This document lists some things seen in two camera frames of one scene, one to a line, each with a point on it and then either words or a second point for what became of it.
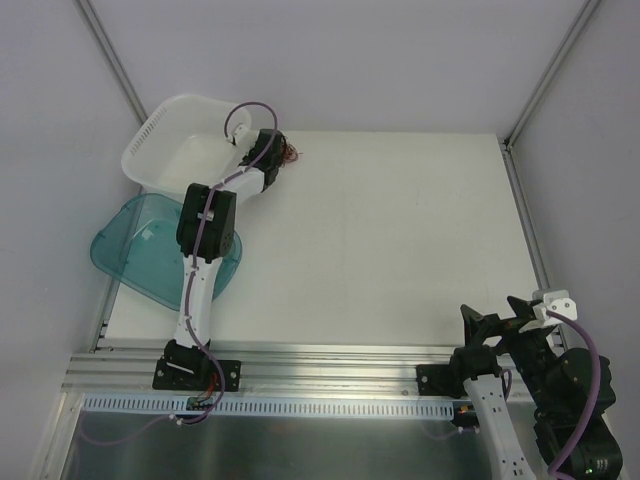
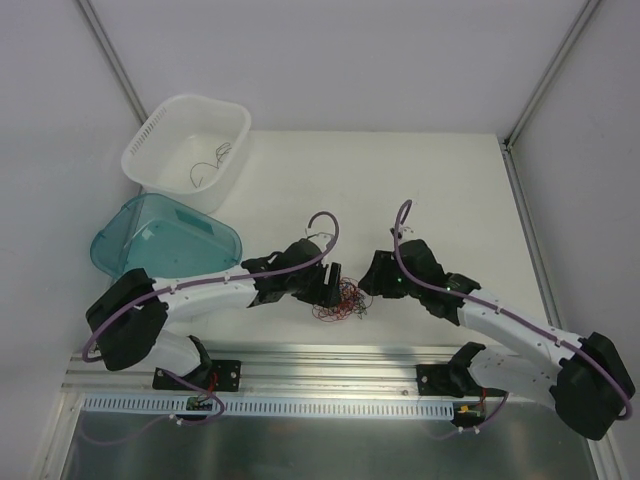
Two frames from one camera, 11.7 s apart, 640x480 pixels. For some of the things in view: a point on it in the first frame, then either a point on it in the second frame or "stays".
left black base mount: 196,374 stays
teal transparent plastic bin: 138,245 stays
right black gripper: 496,325 → 379,276
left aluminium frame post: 113,59 stays
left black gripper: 275,151 → 323,286
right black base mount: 440,380 stays
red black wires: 289,153 → 352,302
